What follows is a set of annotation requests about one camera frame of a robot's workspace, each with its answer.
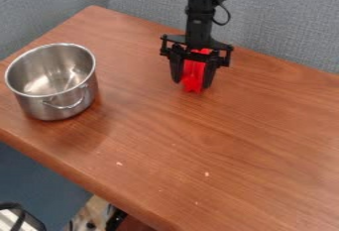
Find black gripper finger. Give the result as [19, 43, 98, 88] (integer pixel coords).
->
[168, 45, 184, 83]
[201, 60, 218, 88]

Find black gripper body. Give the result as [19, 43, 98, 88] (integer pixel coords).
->
[159, 8, 234, 67]

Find red star-shaped block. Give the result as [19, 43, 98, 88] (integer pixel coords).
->
[181, 59, 206, 93]

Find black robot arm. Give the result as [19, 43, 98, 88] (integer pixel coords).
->
[159, 0, 233, 92]

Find stainless steel pot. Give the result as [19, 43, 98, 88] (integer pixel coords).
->
[3, 43, 97, 121]

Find white striped object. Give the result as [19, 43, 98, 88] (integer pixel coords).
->
[0, 209, 38, 231]

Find clutter under table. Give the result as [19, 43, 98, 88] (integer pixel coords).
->
[63, 194, 155, 231]

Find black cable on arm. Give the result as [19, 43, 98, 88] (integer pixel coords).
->
[210, 2, 233, 27]

